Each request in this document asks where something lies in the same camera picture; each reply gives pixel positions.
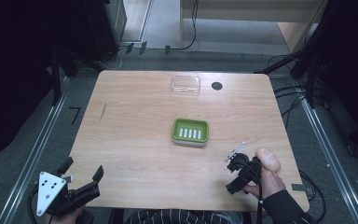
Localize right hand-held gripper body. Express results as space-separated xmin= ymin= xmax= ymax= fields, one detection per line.
xmin=224 ymin=141 xmax=264 ymax=196

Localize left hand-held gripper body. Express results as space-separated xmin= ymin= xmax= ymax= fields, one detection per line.
xmin=35 ymin=171 xmax=102 ymax=217

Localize green soap dish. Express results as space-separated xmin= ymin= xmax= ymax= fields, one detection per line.
xmin=171 ymin=118 xmax=210 ymax=148

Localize person's right hand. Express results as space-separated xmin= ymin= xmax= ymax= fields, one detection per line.
xmin=241 ymin=170 xmax=287 ymax=201

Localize person's left hand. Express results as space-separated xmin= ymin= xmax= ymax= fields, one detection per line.
xmin=44 ymin=206 xmax=87 ymax=224

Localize grey tape piece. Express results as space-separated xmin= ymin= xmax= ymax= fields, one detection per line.
xmin=290 ymin=183 xmax=308 ymax=192

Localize person's striped clothing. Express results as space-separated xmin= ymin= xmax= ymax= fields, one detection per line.
xmin=126 ymin=208 xmax=244 ymax=224

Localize black stand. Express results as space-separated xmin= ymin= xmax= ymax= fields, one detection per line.
xmin=254 ymin=36 xmax=325 ymax=108
xmin=49 ymin=46 xmax=104 ymax=107

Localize clear plastic lid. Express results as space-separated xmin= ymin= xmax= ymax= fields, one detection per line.
xmin=171 ymin=75 xmax=201 ymax=97

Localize black cabinet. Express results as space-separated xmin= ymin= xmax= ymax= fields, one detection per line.
xmin=83 ymin=0 xmax=128 ymax=63

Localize light wooden furniture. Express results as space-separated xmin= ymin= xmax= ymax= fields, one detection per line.
xmin=179 ymin=0 xmax=328 ymax=54

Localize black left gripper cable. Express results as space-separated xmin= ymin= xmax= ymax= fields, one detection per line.
xmin=27 ymin=186 xmax=42 ymax=224

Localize metal floor rail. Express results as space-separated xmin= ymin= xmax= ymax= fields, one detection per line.
xmin=300 ymin=98 xmax=358 ymax=224
xmin=0 ymin=77 xmax=72 ymax=224

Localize black floor cable loop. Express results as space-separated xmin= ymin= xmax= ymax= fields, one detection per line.
xmin=297 ymin=168 xmax=328 ymax=224

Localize black floor cables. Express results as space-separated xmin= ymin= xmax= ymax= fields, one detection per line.
xmin=267 ymin=54 xmax=307 ymax=129

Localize black hanging cable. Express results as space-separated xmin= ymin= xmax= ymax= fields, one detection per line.
xmin=167 ymin=0 xmax=200 ymax=53

